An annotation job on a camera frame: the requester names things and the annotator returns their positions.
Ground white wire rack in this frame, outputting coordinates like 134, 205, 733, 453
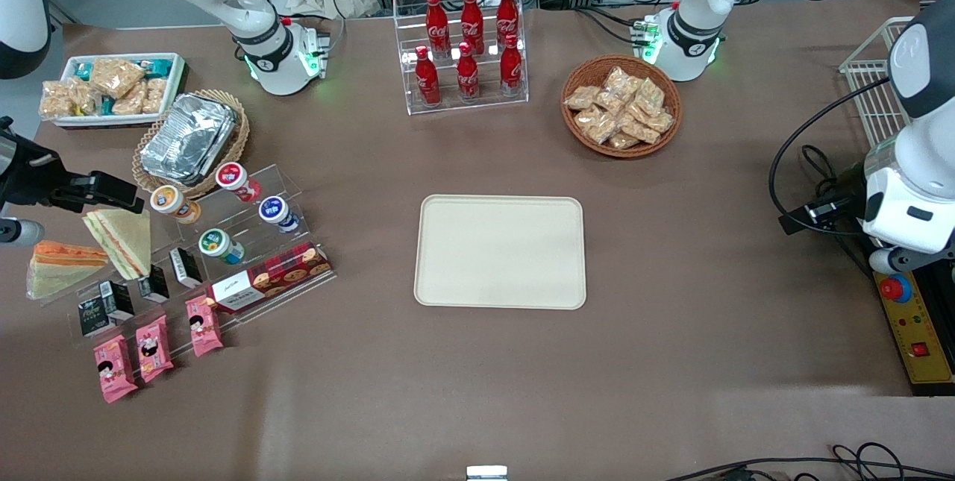
839, 16, 915, 150

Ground green lid yogurt cup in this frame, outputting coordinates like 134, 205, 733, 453
198, 228, 245, 265

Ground beige plastic tray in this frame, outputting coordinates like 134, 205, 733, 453
414, 195, 587, 310

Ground white rectangular plastic bin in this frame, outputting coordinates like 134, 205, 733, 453
41, 53, 186, 128

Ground red cola bottle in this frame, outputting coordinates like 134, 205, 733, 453
460, 0, 485, 55
500, 34, 524, 98
496, 0, 520, 49
425, 0, 451, 58
456, 42, 480, 101
415, 45, 442, 107

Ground yellow emergency stop box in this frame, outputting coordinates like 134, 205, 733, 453
873, 271, 955, 386

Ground oval brown wicker basket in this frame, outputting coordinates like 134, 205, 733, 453
132, 89, 251, 200

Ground pink snack packet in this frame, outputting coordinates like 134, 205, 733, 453
93, 335, 139, 403
185, 295, 224, 357
136, 315, 175, 383

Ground black left wrist camera cable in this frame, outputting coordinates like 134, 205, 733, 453
768, 77, 893, 237

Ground round brown wicker basket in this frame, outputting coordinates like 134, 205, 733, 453
560, 54, 683, 160

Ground small black carton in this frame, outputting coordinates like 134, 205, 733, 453
138, 265, 171, 303
169, 247, 204, 289
78, 298, 113, 338
99, 280, 136, 321

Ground stacked silver foil containers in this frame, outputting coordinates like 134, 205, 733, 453
140, 93, 239, 185

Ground red plaid cookie box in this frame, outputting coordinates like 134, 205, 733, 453
207, 242, 333, 315

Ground sandwich orange filling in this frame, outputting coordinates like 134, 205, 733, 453
26, 240, 110, 301

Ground orange lid yogurt cup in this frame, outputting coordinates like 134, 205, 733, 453
150, 185, 201, 225

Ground blue lid yogurt cup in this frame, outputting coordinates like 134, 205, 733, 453
258, 196, 301, 234

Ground clear acrylic bottle rack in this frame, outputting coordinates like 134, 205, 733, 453
393, 0, 530, 116

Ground coiled black cable bundle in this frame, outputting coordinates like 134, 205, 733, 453
802, 144, 844, 202

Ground black floor cables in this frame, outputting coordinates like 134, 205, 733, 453
664, 442, 955, 481

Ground wrapped sandwich ham lettuce filling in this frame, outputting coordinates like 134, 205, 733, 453
82, 209, 153, 281

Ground clear acrylic tiered stand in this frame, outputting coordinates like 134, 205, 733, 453
34, 163, 336, 348

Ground brown table cover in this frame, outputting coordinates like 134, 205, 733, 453
0, 0, 955, 481

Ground red lid yogurt cup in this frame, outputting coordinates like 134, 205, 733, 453
216, 162, 262, 203

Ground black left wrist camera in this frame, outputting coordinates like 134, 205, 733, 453
779, 196, 861, 236

